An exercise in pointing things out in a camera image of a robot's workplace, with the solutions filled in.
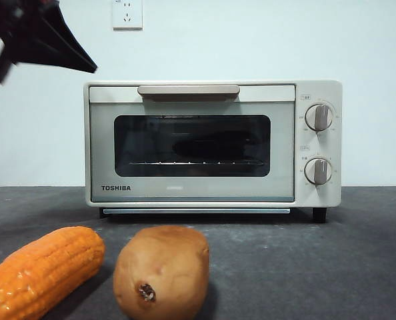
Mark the glass oven door with handle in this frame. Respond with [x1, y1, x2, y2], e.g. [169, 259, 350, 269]
[89, 85, 296, 203]

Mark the dark purple eggplant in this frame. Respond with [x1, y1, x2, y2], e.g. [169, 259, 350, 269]
[173, 131, 256, 161]

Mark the cream Toshiba toaster oven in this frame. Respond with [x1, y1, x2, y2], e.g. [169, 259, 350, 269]
[83, 79, 343, 223]

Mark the metal crumb tray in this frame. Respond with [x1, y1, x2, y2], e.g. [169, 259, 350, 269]
[101, 208, 291, 215]

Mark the orange corn cob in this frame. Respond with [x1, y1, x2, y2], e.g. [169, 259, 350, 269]
[0, 226, 106, 320]

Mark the brown potato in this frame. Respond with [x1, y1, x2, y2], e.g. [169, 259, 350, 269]
[113, 225, 211, 320]

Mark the cream temperature knob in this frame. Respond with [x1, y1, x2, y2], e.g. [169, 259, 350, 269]
[304, 103, 334, 133]

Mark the cream timer knob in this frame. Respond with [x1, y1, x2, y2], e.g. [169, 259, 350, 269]
[303, 158, 333, 186]

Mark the white wall socket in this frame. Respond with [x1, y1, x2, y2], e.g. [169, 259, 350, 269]
[113, 0, 144, 31]

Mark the metal wire oven rack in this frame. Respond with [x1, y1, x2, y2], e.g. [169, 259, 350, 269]
[127, 161, 265, 167]

